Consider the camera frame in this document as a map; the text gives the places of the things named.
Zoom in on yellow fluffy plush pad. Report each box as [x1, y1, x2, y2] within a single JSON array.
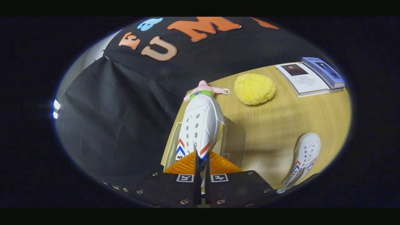
[[233, 73, 277, 106]]

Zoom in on black backdrop cloth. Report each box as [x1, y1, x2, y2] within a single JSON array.
[[55, 17, 328, 191]]

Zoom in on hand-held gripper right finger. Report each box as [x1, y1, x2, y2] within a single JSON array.
[[205, 151, 277, 208]]

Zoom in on ceiling light panel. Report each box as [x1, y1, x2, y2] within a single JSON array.
[[52, 99, 61, 120]]

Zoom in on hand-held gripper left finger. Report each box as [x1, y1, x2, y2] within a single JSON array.
[[136, 151, 202, 208]]

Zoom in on white canvas shoe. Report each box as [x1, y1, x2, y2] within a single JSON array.
[[283, 132, 322, 188], [175, 94, 225, 188]]

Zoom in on brown fabric storage box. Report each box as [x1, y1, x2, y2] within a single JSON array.
[[161, 116, 247, 171]]

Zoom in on white booklet with portrait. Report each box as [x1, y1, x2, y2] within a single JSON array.
[[276, 62, 343, 98]]

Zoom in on pink plush toy green shorts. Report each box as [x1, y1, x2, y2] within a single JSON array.
[[184, 80, 230, 102]]

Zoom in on blue book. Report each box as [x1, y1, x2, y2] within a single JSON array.
[[302, 57, 346, 89]]

